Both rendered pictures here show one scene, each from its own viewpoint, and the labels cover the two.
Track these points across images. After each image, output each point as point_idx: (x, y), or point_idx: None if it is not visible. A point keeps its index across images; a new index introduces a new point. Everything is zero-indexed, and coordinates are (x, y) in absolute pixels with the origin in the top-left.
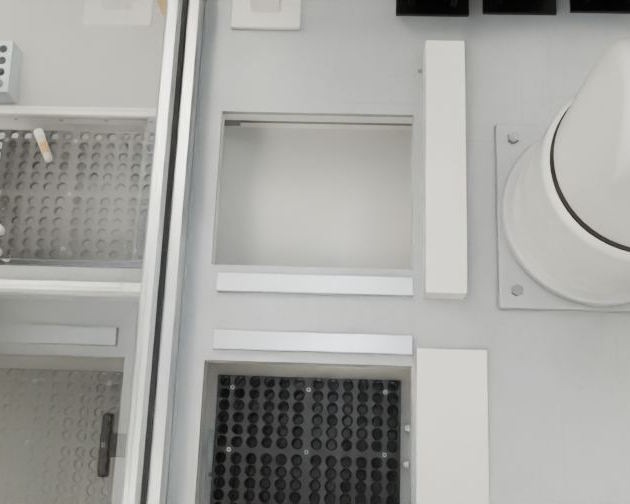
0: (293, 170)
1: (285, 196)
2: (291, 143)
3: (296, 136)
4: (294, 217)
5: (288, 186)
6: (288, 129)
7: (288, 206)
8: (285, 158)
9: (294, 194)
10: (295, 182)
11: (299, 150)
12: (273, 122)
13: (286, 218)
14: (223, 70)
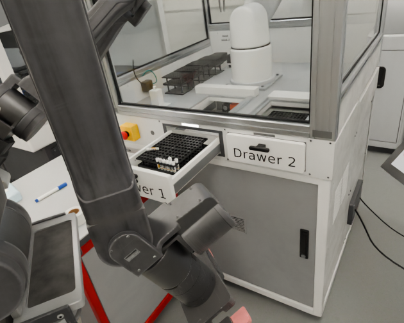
0: (201, 131)
1: (206, 133)
2: (193, 131)
3: (192, 130)
4: (213, 132)
5: (204, 132)
6: (188, 131)
7: (210, 133)
8: (196, 132)
9: (207, 132)
10: (204, 131)
11: (196, 130)
12: (185, 129)
13: (213, 134)
14: None
